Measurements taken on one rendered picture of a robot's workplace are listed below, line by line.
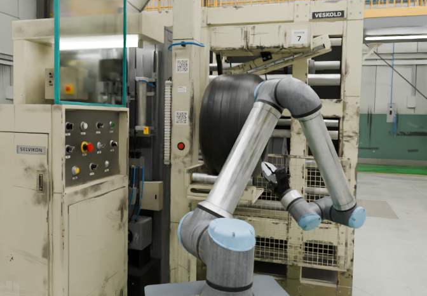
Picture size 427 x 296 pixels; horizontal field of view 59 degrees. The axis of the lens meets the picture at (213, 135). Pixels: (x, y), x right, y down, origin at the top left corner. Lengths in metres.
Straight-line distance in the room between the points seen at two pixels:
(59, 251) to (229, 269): 0.82
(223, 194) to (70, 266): 0.79
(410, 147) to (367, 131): 1.17
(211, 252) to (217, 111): 0.83
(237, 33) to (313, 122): 1.08
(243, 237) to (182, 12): 1.39
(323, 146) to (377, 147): 9.89
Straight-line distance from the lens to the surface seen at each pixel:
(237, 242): 1.17
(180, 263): 2.27
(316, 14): 2.63
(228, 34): 2.35
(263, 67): 2.41
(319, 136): 1.43
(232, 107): 1.83
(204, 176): 2.01
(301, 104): 1.37
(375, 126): 11.30
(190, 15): 2.17
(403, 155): 11.45
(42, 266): 1.83
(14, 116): 1.81
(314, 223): 1.65
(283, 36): 2.29
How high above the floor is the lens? 1.23
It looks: 3 degrees down
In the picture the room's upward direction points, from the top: 1 degrees clockwise
